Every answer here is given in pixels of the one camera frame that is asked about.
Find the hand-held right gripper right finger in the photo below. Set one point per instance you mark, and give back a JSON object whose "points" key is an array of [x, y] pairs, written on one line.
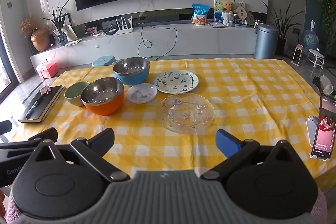
{"points": [[227, 144]]}

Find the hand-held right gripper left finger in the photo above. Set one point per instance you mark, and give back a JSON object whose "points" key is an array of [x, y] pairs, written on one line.
{"points": [[105, 138]]}

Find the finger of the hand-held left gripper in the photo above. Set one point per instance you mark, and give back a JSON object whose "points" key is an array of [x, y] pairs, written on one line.
{"points": [[5, 126], [47, 134]]}

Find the orange steel bowl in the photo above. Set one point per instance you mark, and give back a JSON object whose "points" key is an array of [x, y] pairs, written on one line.
{"points": [[105, 107]]}

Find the green ceramic bowl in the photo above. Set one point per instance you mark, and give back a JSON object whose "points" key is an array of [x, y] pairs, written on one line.
{"points": [[72, 100]]}

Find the clear glass plate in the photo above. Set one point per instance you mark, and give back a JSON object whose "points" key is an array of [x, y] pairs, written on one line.
{"points": [[183, 113]]}

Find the small white patterned plate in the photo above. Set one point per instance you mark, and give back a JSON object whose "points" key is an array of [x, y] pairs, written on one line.
{"points": [[141, 94]]}

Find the blue steel bowl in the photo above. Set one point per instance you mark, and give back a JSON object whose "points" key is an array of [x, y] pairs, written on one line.
{"points": [[134, 79]]}

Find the white fruit print plate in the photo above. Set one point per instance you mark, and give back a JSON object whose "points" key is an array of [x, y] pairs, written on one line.
{"points": [[176, 82]]}

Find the person's left forearm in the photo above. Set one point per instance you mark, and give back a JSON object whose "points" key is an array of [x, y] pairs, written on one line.
{"points": [[1, 200]]}

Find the black pen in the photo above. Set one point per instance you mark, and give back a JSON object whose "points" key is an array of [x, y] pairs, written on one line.
{"points": [[32, 108]]}

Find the black notebook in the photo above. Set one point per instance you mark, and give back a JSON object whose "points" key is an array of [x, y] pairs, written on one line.
{"points": [[50, 99]]}

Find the pink packet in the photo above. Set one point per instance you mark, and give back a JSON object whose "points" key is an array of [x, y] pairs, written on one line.
{"points": [[45, 91]]}

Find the yellow checkered tablecloth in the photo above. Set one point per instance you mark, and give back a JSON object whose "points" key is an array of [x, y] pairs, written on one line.
{"points": [[249, 98]]}

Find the glass sliding door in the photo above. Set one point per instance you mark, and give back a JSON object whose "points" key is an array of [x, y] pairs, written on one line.
{"points": [[6, 64]]}

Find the pink storage box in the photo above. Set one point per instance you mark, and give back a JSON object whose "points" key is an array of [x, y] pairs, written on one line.
{"points": [[47, 69]]}

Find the blue plastic stool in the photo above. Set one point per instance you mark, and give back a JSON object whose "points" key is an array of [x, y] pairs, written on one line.
{"points": [[103, 61]]}

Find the golden acorn vase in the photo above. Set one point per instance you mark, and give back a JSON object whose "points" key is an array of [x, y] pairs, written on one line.
{"points": [[40, 40]]}

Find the papers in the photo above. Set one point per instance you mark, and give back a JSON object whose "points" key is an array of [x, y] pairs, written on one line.
{"points": [[73, 42]]}

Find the blue glass vase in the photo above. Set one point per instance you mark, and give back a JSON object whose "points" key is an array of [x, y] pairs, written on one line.
{"points": [[62, 39]]}

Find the smartphone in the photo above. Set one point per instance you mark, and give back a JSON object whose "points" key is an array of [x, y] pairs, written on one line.
{"points": [[325, 132]]}

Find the dried flowers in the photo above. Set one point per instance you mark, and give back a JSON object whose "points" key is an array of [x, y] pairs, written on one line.
{"points": [[27, 26]]}

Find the white canvas bag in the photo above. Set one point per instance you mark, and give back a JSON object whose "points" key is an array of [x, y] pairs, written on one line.
{"points": [[68, 31]]}

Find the small black box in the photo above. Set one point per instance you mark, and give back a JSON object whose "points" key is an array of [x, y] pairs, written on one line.
{"points": [[111, 32]]}

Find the pink photo card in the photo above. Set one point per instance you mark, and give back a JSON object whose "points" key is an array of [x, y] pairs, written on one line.
{"points": [[92, 31]]}

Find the grey trash can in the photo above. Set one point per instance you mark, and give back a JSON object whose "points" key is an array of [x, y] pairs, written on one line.
{"points": [[265, 43]]}

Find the white marble television cabinet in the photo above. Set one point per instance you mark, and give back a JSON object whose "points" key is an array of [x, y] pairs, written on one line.
{"points": [[197, 40]]}

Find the white router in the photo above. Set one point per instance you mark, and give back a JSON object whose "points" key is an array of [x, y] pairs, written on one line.
{"points": [[124, 31]]}

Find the potted long leaf plant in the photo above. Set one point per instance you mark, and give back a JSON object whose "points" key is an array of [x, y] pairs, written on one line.
{"points": [[281, 45]]}

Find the small pink heater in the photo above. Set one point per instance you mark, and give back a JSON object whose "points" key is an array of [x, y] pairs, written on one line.
{"points": [[298, 56]]}

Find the green leafy plant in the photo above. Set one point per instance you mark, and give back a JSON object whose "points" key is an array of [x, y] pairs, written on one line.
{"points": [[59, 19]]}

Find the flat laptop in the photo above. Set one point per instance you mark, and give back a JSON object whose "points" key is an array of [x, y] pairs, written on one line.
{"points": [[217, 25]]}

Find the white round stool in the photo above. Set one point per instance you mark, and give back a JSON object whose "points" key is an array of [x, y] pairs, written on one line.
{"points": [[315, 53]]}

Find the round paper fan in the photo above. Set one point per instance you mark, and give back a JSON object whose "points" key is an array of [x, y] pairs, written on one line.
{"points": [[241, 13]]}

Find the blue water jug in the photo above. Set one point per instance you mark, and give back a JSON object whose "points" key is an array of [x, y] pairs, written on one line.
{"points": [[310, 41]]}

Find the blue snack bag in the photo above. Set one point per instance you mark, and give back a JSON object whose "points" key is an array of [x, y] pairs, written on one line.
{"points": [[200, 14]]}

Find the green painting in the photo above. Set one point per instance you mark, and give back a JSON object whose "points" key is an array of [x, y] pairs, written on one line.
{"points": [[218, 7]]}

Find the brown teddy bear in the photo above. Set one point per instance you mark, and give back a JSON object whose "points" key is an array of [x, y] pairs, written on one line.
{"points": [[227, 6]]}

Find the hanging green vine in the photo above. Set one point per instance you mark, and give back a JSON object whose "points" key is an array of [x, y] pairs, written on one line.
{"points": [[325, 3]]}

